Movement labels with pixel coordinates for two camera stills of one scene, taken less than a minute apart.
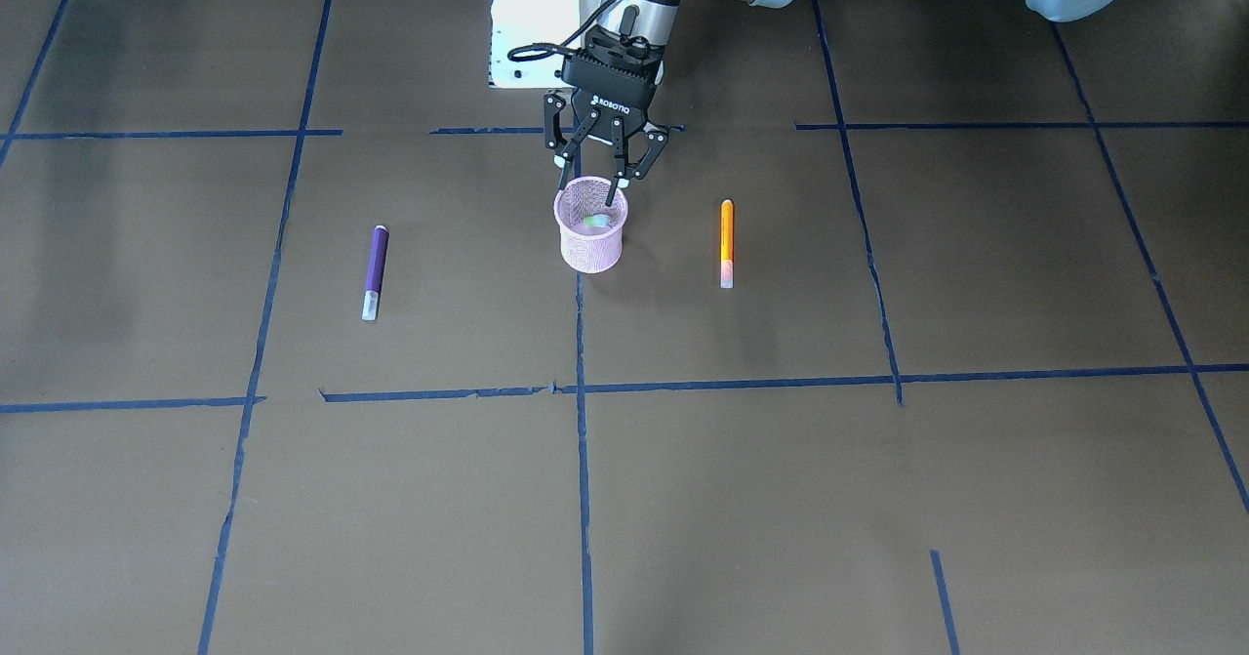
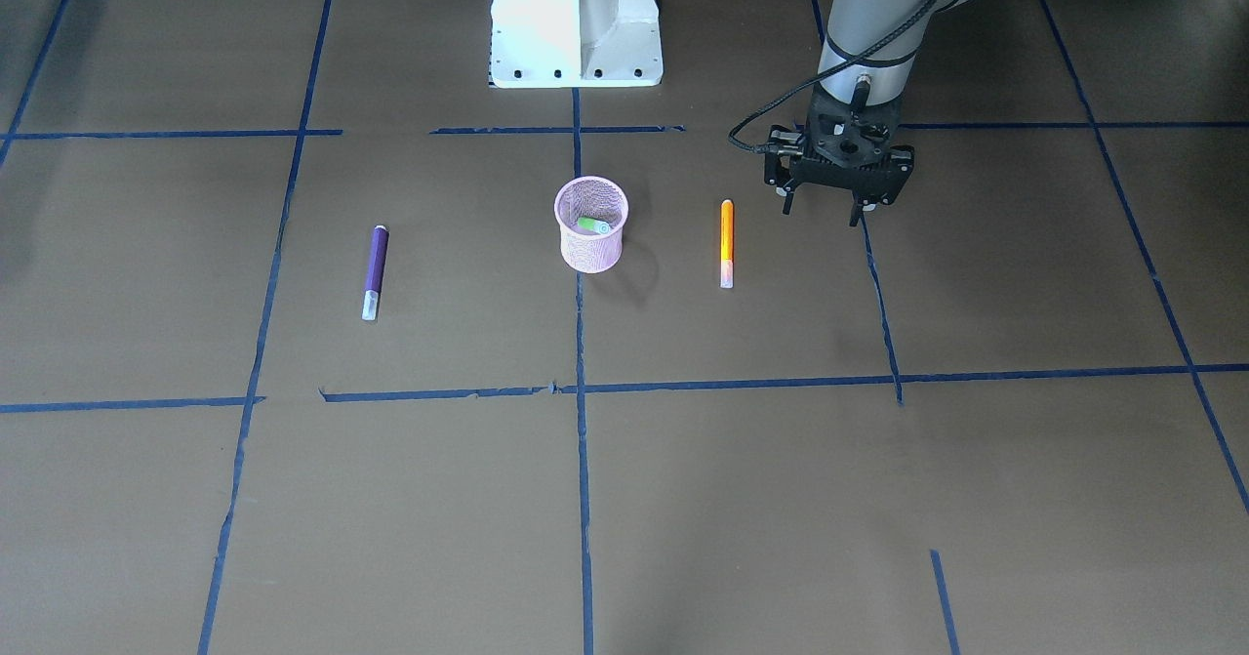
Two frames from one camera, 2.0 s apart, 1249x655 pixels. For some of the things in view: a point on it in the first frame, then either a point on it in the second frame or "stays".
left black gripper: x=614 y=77 → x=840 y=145
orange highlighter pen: x=727 y=244 stays
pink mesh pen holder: x=590 y=231 stays
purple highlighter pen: x=375 y=271 stays
